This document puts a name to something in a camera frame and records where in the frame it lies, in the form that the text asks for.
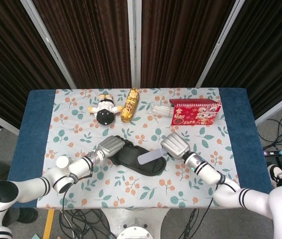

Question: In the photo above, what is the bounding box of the blue table cover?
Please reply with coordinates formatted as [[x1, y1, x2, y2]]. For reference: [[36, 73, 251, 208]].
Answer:
[[7, 87, 277, 209]]

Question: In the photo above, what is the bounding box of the black shoe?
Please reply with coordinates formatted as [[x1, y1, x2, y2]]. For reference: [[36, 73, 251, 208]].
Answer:
[[2, 208, 39, 225]]

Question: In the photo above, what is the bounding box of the floral printed tablecloth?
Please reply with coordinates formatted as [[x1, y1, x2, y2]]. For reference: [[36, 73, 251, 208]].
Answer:
[[35, 87, 242, 209]]

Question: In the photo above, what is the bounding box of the white black sneaker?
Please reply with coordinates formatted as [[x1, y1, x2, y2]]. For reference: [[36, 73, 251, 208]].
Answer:
[[267, 164, 282, 186]]

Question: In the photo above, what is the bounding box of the clear plastic packet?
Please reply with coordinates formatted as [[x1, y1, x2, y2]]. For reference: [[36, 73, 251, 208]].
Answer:
[[147, 104, 175, 117]]

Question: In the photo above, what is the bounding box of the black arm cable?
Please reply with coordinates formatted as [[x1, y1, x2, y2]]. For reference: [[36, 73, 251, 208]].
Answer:
[[205, 171, 237, 210]]

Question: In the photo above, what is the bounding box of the black rubber slipper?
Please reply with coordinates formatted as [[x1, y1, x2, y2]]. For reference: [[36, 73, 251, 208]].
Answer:
[[105, 141, 168, 176]]

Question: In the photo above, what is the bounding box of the grey brush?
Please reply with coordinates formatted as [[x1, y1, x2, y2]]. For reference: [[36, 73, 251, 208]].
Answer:
[[138, 147, 168, 166]]

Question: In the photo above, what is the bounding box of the black headed plush doll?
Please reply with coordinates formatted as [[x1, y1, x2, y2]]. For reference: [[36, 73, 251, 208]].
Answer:
[[88, 93, 123, 126]]

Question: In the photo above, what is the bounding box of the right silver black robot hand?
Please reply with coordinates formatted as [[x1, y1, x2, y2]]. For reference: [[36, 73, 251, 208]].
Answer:
[[160, 131, 191, 160]]

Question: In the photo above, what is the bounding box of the gold foil snack package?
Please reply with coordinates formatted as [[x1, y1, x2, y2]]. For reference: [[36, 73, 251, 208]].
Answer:
[[120, 88, 140, 123]]

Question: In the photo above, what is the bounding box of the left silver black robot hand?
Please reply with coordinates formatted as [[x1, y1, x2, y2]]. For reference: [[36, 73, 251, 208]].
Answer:
[[97, 135, 134, 159]]

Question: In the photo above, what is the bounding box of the red 2026 desk calendar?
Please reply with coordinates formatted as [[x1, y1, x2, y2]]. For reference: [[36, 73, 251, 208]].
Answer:
[[169, 98, 222, 126]]

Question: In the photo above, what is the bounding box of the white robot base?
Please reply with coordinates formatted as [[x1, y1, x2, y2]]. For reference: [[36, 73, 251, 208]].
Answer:
[[100, 208, 170, 239]]

